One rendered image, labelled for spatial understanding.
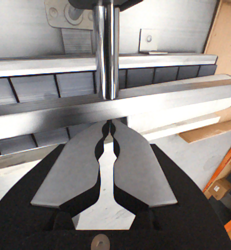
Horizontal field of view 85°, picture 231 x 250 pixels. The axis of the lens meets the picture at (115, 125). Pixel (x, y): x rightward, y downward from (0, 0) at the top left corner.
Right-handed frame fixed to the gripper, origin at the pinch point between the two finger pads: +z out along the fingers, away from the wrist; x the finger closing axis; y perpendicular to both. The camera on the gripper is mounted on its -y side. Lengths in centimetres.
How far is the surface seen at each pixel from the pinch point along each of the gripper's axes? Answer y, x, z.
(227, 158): 190, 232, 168
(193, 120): 3.4, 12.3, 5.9
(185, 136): 13.1, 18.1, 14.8
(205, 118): 3.4, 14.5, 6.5
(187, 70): -3.1, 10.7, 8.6
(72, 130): 3.0, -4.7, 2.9
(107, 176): 21.5, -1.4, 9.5
